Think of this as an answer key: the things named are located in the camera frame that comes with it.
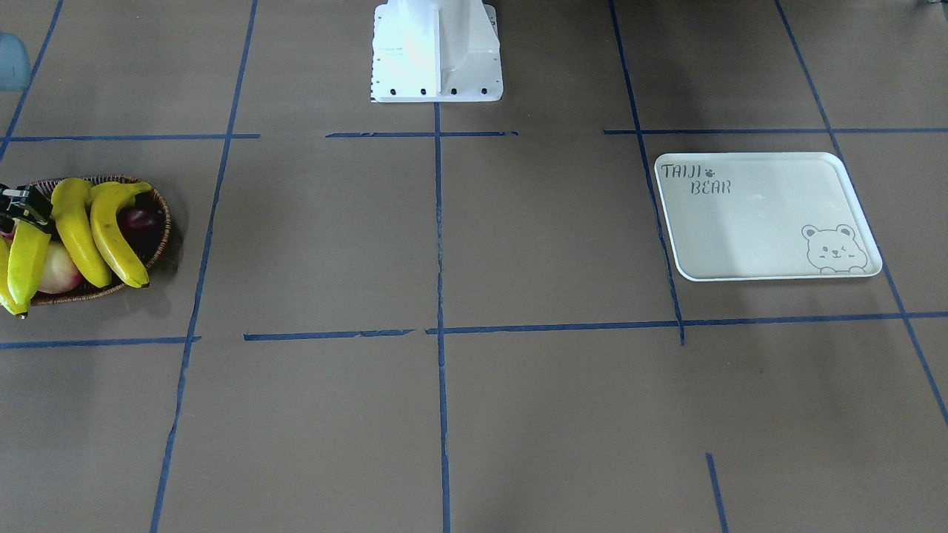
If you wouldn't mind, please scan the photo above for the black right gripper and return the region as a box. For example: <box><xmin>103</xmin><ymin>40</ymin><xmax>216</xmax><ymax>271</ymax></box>
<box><xmin>1</xmin><ymin>185</ymin><xmax>52</xmax><ymax>232</ymax></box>

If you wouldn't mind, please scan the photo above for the yellow banana moved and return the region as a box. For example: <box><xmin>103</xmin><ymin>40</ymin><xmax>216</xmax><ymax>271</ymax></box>
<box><xmin>90</xmin><ymin>181</ymin><xmax>153</xmax><ymax>288</ymax></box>
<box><xmin>7</xmin><ymin>221</ymin><xmax>51</xmax><ymax>314</ymax></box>

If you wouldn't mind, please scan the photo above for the yellow banana in basket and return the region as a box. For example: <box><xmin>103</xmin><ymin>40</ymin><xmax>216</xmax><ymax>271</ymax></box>
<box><xmin>51</xmin><ymin>178</ymin><xmax>112</xmax><ymax>288</ymax></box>

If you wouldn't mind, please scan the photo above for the yellow banana basket edge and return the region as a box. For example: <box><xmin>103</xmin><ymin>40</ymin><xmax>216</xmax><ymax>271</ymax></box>
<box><xmin>0</xmin><ymin>238</ymin><xmax>27</xmax><ymax>318</ymax></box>

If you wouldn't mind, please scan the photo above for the brown wicker basket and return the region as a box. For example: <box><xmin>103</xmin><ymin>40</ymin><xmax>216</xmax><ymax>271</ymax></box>
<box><xmin>2</xmin><ymin>175</ymin><xmax>173</xmax><ymax>315</ymax></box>

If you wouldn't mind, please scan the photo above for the pink white peach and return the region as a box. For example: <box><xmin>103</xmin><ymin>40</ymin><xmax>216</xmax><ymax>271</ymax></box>
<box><xmin>38</xmin><ymin>241</ymin><xmax>84</xmax><ymax>295</ymax></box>

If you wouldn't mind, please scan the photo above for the white bear tray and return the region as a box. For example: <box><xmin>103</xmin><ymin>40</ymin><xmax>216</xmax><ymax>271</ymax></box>
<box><xmin>654</xmin><ymin>152</ymin><xmax>883</xmax><ymax>282</ymax></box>

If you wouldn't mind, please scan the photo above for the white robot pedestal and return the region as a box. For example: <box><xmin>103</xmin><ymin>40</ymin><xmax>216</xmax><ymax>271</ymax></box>
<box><xmin>370</xmin><ymin>1</ymin><xmax>504</xmax><ymax>102</ymax></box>

